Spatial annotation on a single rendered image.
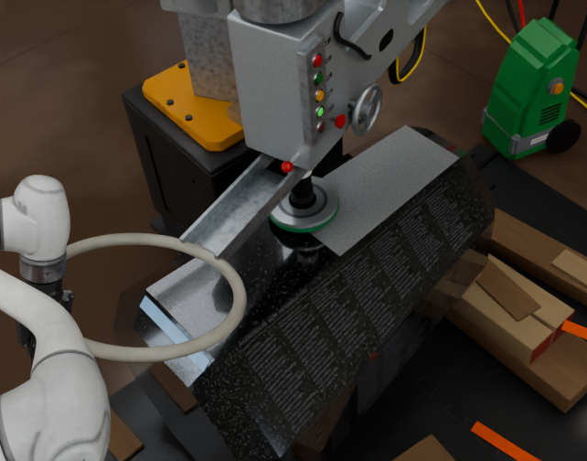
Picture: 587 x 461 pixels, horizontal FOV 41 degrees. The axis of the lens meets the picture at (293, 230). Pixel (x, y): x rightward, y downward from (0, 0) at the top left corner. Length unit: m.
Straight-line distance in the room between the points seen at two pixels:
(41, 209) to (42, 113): 2.84
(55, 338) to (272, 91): 0.98
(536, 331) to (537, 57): 1.23
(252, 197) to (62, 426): 1.17
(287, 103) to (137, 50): 2.73
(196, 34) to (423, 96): 1.67
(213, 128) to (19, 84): 2.03
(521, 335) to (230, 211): 1.25
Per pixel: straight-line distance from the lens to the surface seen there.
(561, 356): 3.00
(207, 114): 2.84
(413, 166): 2.55
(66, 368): 1.16
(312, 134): 1.98
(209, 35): 2.73
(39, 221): 1.56
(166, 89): 3.00
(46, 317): 1.30
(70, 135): 4.17
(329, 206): 2.35
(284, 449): 2.22
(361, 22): 2.15
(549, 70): 3.52
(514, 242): 3.32
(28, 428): 1.11
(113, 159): 3.96
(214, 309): 2.21
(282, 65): 1.91
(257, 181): 2.17
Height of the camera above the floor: 2.56
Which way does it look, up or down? 48 degrees down
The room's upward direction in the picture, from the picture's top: 6 degrees counter-clockwise
